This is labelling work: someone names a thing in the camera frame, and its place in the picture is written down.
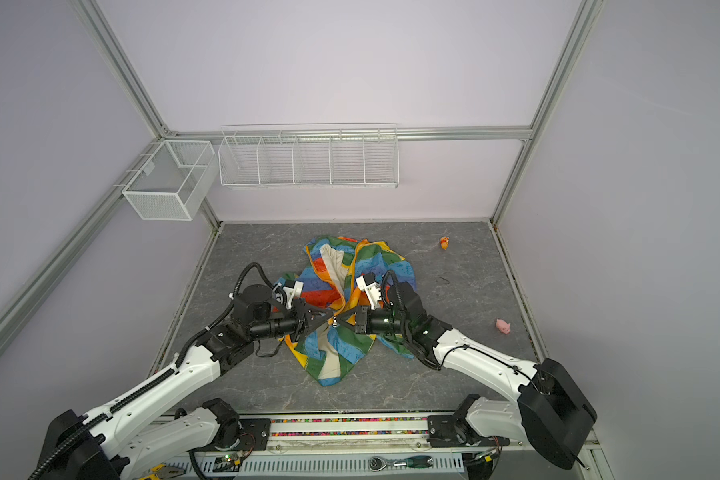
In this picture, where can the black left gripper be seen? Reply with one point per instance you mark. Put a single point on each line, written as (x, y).
(304, 323)

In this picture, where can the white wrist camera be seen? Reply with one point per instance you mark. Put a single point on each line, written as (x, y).
(368, 284)
(291, 290)

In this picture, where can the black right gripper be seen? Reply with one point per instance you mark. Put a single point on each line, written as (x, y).
(365, 320)

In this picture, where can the long white wire basket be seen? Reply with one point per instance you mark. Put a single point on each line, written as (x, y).
(309, 155)

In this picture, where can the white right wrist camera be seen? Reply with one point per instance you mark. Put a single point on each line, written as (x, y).
(368, 284)

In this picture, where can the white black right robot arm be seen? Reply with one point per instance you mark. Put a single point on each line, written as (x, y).
(545, 406)

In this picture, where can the yellow handled pliers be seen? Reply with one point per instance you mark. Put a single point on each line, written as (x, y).
(164, 472)

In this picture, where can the multicolour patchwork jacket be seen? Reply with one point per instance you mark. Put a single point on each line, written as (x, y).
(329, 281)

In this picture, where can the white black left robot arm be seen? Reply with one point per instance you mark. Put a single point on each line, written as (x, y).
(99, 444)

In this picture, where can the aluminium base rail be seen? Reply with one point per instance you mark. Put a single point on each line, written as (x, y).
(311, 446)

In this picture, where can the small white mesh basket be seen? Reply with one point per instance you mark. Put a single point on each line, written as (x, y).
(173, 181)

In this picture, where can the green handled ratchet wrench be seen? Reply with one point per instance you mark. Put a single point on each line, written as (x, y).
(377, 464)

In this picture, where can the small pink toy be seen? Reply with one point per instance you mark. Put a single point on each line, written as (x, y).
(503, 326)

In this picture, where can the green circuit board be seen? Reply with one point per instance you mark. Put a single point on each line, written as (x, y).
(226, 463)

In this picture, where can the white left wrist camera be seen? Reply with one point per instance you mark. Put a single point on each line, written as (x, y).
(291, 290)

